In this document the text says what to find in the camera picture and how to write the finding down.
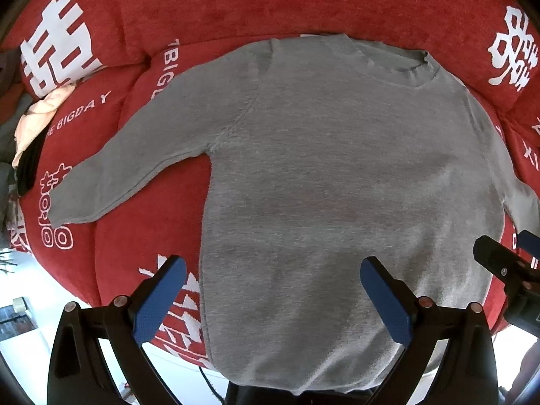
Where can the red embroidered sofa cover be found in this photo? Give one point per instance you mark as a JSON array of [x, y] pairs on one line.
[[122, 53]]

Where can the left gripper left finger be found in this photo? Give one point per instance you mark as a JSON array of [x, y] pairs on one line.
[[78, 372]]

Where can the black cloth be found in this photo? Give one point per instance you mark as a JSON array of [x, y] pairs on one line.
[[28, 163]]

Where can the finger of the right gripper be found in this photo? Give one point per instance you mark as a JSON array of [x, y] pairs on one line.
[[504, 264], [530, 243]]

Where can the peach cloth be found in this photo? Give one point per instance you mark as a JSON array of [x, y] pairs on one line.
[[37, 118]]

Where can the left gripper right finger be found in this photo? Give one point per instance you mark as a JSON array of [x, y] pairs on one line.
[[467, 372]]

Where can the grey sweater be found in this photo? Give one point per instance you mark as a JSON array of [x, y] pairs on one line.
[[324, 151]]

